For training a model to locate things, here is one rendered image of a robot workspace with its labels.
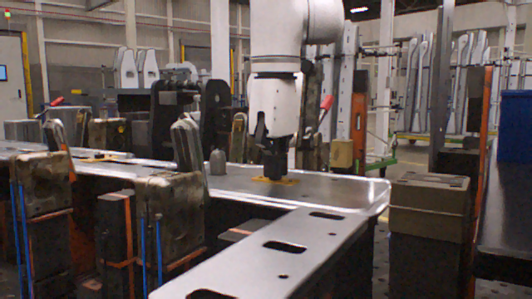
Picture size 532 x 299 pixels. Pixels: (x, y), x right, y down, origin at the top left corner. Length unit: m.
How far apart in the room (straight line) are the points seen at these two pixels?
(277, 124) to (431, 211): 0.30
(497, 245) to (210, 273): 0.24
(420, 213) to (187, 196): 0.30
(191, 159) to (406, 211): 0.30
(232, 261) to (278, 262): 0.04
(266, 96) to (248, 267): 0.34
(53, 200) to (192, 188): 0.36
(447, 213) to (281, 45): 0.36
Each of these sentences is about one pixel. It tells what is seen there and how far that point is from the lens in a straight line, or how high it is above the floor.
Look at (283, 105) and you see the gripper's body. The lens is 0.68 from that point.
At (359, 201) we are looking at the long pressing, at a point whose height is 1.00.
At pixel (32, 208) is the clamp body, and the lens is 0.85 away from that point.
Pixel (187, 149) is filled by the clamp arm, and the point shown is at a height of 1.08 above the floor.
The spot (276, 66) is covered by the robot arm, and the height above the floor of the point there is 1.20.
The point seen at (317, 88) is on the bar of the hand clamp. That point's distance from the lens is 0.83.
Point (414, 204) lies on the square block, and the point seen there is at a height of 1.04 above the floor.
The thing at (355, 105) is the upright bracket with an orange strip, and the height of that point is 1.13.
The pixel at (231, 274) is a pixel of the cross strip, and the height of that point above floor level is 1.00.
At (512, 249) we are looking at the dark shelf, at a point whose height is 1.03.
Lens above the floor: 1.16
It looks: 9 degrees down
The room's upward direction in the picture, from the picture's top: straight up
